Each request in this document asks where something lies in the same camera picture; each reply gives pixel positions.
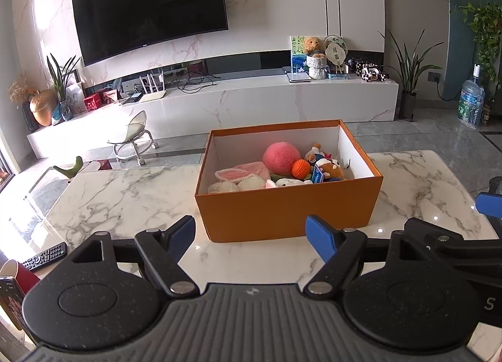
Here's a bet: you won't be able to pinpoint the brown dog plush toy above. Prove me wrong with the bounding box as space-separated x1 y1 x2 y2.
305 143 345 183

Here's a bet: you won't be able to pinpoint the white bunny plush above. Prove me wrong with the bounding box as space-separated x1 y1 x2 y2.
265 178 312 188

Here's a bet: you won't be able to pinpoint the orange knitted ball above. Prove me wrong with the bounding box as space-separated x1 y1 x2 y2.
291 159 312 180

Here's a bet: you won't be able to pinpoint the pink plush ball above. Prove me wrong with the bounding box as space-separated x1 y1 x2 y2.
262 142 300 174

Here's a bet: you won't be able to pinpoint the white knitted bunny hat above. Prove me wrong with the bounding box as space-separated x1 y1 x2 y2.
208 161 270 194

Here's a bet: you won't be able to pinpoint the orange cardboard box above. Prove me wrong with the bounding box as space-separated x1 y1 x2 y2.
195 120 383 243

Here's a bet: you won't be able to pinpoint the blue water bottle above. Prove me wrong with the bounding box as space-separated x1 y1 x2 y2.
458 64 485 127

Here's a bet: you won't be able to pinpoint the small rolling stool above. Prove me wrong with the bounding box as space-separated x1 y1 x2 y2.
108 110 159 166

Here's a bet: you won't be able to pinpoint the black remote control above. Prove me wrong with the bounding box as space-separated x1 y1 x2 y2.
22 242 67 272

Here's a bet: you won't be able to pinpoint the green bird shaped object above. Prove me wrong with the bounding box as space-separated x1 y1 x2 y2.
53 156 83 180

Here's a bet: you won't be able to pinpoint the white marble TV cabinet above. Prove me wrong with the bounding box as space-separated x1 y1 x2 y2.
27 75 399 159

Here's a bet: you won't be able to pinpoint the red paper cup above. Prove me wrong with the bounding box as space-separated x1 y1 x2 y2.
0 258 42 332

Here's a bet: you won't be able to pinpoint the potted orchid plant right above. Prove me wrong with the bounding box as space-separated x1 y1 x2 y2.
380 28 443 122

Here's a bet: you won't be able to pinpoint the white wifi router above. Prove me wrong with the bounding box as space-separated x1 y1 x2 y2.
140 73 166 103

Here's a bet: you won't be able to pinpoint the red gift box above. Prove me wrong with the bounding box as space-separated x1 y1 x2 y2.
83 93 103 112

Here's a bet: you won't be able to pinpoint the potted green plant left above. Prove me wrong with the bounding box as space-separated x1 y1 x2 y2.
46 53 80 122

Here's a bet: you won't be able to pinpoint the black white toy robot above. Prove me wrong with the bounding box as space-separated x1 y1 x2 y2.
347 58 389 82

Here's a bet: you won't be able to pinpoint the grey laptop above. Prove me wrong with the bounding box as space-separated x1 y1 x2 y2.
282 67 311 83

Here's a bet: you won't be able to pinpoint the trailing pothos plant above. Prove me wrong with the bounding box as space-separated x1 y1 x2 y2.
459 2 502 87

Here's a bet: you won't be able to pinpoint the acorn shaped brown vase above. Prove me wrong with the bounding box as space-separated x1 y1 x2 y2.
30 89 58 127

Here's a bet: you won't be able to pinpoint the landscape painting canvas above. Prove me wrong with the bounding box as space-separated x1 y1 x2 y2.
290 35 309 74

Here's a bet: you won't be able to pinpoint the round paper fan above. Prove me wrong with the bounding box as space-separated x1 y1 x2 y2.
324 35 348 75

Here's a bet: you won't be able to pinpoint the brown teddy bear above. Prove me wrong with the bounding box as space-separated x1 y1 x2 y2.
303 36 322 57

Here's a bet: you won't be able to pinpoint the dried flower bouquet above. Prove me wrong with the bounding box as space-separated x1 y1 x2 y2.
8 73 37 104

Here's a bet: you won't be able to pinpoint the black curved television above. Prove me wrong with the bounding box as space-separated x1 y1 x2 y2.
72 0 228 65

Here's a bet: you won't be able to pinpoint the black cables on cabinet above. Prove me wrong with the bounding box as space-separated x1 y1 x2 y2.
176 69 219 94

